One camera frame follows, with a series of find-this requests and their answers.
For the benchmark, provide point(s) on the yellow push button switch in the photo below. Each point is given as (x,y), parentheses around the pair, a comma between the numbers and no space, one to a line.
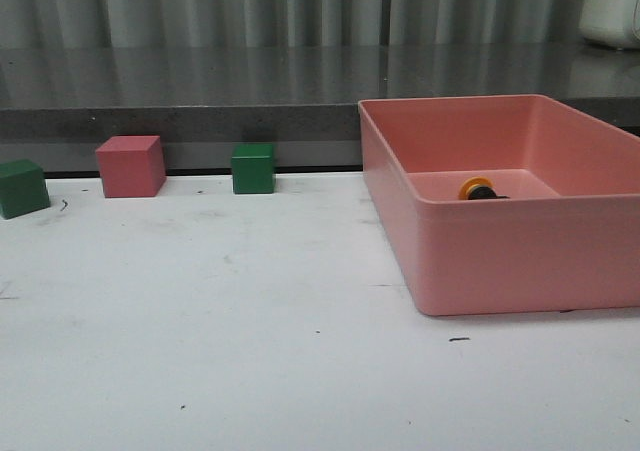
(478,188)

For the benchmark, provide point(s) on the green cube block centre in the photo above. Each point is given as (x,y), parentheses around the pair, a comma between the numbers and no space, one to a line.
(253,168)

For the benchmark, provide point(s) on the green cube block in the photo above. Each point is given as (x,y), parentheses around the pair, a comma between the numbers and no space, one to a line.
(253,168)
(23,188)

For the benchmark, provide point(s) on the pink cube block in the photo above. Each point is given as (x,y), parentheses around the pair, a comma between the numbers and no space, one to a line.
(131,166)

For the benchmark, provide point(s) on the pink plastic bin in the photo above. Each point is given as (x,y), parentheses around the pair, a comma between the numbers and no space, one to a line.
(567,237)

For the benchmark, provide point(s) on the dark grey countertop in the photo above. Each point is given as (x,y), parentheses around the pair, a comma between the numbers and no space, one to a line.
(211,94)

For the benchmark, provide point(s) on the green cube block left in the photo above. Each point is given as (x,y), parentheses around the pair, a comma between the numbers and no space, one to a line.
(23,188)

